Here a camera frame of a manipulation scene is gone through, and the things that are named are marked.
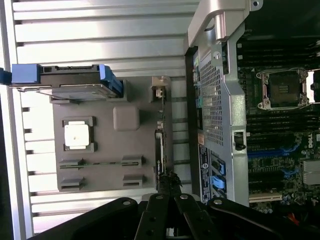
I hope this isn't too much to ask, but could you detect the green RAM stick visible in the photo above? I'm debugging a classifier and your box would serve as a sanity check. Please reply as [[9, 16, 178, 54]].
[[59, 161, 140, 167]]

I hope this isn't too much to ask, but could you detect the green Dell motherboard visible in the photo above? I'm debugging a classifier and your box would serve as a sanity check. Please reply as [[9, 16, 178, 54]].
[[236, 24, 320, 221]]

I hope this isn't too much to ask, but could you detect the hard disk with blue caddy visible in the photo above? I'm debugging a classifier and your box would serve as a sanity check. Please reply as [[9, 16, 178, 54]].
[[0, 63, 125, 101]]

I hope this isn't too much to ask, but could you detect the silver finned heat sink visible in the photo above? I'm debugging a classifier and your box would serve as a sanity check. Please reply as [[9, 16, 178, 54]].
[[302, 159, 320, 186]]

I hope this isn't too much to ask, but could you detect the white PCI expansion slot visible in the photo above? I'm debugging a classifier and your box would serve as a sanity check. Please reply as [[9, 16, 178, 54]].
[[248, 192, 283, 204]]

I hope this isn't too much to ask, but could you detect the grey metal PC case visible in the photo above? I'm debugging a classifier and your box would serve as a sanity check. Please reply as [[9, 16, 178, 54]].
[[184, 0, 320, 211]]

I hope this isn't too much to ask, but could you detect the long black expansion slot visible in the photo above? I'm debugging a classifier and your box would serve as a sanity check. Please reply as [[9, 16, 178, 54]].
[[247, 138, 296, 146], [248, 181, 285, 190], [248, 171, 285, 179]]

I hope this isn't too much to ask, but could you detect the black RAM slot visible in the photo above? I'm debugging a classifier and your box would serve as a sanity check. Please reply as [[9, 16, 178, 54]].
[[247, 128, 308, 134], [247, 119, 308, 124], [247, 114, 308, 120], [247, 123, 308, 129]]

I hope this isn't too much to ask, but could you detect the CPU socket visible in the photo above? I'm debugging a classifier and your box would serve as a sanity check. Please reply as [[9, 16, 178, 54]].
[[254, 66, 311, 111]]

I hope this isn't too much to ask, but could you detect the coloured power wire bundle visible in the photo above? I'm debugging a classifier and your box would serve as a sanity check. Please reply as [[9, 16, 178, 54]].
[[286, 211, 300, 225]]

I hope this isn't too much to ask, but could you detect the blue expansion slot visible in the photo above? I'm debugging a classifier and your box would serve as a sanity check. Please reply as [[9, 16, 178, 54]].
[[247, 147, 301, 158]]

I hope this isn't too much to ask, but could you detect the metal socket cover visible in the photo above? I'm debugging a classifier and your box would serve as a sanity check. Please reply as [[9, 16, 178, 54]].
[[306, 70, 320, 104]]

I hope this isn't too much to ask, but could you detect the silver CPU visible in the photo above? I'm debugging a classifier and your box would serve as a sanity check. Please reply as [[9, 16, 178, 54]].
[[63, 123, 90, 151]]

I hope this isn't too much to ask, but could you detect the grey parts rack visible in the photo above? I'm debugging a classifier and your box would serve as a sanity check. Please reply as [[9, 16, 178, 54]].
[[49, 75, 174, 193]]

